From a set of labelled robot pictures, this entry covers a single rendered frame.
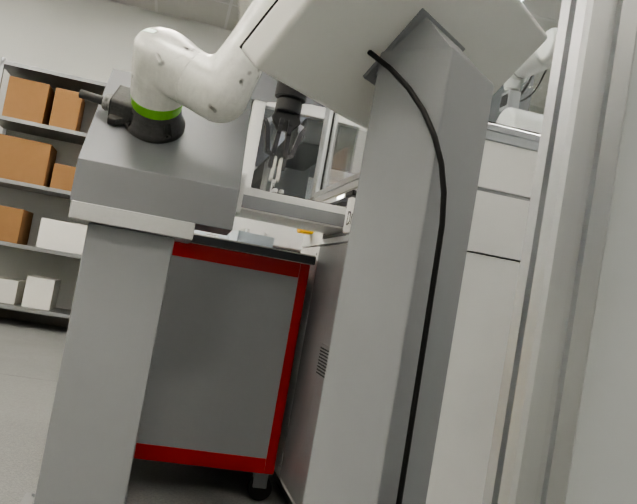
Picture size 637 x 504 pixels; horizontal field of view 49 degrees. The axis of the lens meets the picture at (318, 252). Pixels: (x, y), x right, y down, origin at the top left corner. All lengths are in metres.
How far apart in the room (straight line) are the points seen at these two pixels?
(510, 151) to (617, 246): 1.15
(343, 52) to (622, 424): 0.68
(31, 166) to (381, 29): 5.05
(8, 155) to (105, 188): 4.31
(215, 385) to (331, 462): 1.15
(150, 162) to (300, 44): 0.81
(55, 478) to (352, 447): 0.93
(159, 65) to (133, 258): 0.44
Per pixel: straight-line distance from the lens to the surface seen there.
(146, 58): 1.66
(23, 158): 5.97
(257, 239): 2.23
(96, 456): 1.76
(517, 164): 1.66
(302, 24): 0.97
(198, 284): 2.11
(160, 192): 1.69
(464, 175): 1.08
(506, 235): 1.63
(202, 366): 2.14
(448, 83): 1.02
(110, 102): 1.80
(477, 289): 1.60
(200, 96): 1.61
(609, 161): 0.50
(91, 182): 1.71
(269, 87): 2.92
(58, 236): 5.85
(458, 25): 1.17
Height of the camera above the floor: 0.65
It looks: 3 degrees up
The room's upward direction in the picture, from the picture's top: 10 degrees clockwise
